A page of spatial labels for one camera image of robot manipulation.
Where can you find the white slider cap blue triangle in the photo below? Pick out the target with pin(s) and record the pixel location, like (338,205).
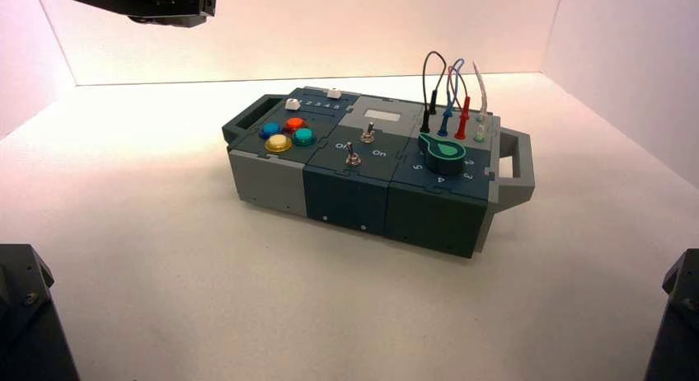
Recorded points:
(293,104)
(333,93)

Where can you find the white rectangular display window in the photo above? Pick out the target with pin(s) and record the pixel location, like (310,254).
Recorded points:
(382,115)

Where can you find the teal round push button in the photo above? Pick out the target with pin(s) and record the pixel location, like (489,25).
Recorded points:
(303,136)

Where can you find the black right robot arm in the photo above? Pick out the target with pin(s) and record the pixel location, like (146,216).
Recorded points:
(680,324)

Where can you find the green rotary knob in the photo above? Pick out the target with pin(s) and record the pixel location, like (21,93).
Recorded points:
(445,157)

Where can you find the red round push button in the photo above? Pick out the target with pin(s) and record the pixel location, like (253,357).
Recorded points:
(295,124)

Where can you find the yellow round push button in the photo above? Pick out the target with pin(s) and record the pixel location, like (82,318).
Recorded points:
(278,143)

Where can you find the metal toggle switch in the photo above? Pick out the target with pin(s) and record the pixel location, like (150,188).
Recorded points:
(353,160)
(368,136)

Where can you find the blue round push button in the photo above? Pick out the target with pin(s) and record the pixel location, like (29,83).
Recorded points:
(270,130)

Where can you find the teal and grey control box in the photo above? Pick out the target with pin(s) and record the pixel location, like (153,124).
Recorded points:
(344,198)

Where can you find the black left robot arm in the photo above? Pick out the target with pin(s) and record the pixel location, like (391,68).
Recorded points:
(27,324)

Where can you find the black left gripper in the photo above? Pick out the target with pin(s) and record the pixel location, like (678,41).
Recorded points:
(147,0)

